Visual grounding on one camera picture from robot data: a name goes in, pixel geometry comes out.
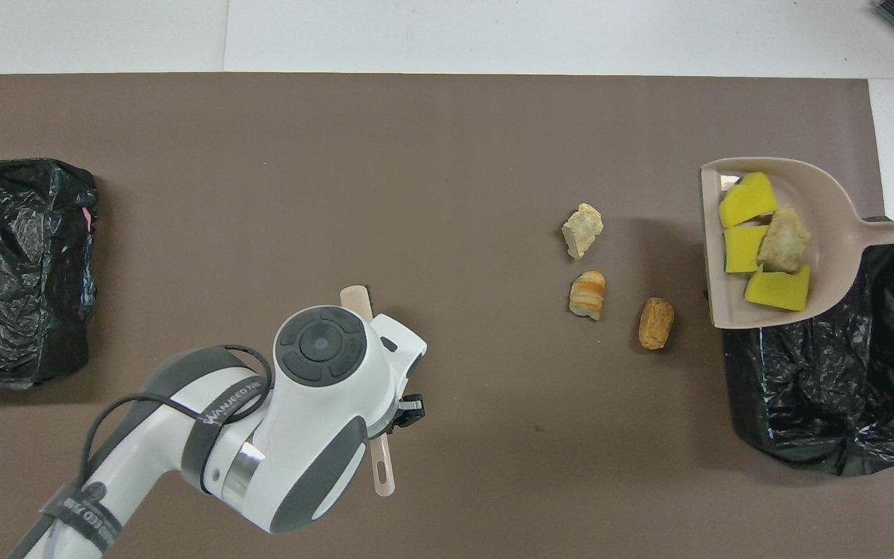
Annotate open bin with black bag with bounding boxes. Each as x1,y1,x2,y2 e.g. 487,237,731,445
707,217,894,476

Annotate brown foam chunk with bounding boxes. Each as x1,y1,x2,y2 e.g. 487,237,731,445
638,297,676,351

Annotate beige and orange foam chunk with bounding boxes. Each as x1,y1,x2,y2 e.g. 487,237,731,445
757,206,813,274

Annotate pale yellow foam chunk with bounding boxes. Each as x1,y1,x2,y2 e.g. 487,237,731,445
562,203,605,259

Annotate yellow green sponge piece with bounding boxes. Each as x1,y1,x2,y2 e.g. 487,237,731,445
724,225,770,274

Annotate bin covered by black bag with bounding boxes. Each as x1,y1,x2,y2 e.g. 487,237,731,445
0,158,99,389

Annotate orange striped foam chunk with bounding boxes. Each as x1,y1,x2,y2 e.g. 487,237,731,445
569,270,607,321

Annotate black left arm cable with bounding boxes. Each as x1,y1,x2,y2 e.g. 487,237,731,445
78,345,273,498

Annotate beige hand brush black bristles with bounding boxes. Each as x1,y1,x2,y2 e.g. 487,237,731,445
340,286,396,498

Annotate brown table mat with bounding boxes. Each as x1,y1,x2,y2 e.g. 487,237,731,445
0,74,894,559

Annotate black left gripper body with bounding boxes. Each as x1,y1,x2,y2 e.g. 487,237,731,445
393,394,424,428

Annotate pale pink plastic dustpan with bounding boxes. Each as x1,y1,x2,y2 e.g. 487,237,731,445
700,158,894,330

